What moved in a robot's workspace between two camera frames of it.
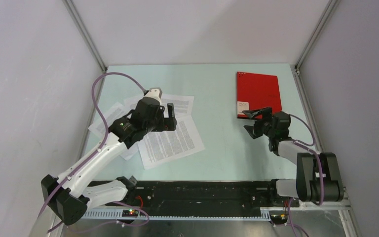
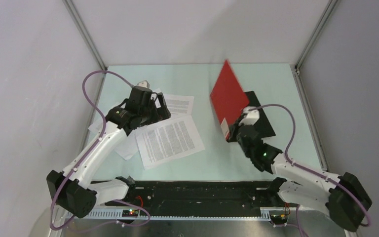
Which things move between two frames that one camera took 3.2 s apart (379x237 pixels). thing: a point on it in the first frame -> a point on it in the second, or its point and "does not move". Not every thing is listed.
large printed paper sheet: (159, 147) does not move
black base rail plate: (187, 195) does not move
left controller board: (130, 213) does not move
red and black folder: (256, 91) -> (229, 100)
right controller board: (279, 218) does not move
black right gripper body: (265, 124) -> (247, 154)
